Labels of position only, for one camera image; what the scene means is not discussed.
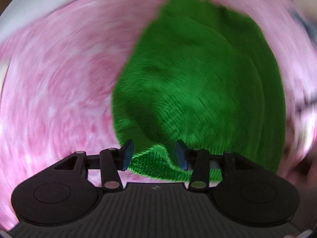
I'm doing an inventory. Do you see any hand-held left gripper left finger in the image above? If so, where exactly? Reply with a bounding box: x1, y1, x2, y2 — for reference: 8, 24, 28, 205
53, 139, 135, 192

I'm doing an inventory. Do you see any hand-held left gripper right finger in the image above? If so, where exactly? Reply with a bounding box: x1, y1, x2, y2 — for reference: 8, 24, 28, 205
175, 139, 259, 192

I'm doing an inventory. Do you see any green knitted sweater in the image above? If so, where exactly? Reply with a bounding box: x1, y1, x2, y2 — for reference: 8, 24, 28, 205
112, 0, 287, 187

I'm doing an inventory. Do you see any pink floral blanket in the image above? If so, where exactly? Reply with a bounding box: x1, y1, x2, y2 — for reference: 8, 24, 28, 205
0, 0, 317, 231

